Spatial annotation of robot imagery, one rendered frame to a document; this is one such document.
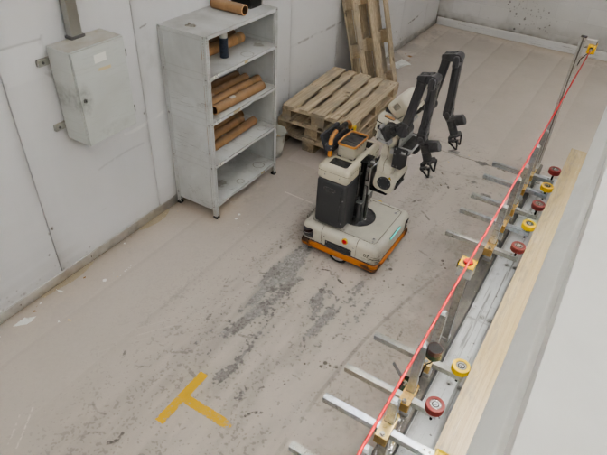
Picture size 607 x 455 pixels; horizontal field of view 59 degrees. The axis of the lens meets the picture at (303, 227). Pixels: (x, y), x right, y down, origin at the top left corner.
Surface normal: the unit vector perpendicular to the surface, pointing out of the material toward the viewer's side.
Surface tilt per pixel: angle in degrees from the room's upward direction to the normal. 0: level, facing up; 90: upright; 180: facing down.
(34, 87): 90
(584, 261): 0
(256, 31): 90
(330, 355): 0
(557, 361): 0
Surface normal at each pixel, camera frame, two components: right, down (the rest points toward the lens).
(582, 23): -0.53, 0.51
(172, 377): 0.04, -0.79
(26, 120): 0.85, 0.36
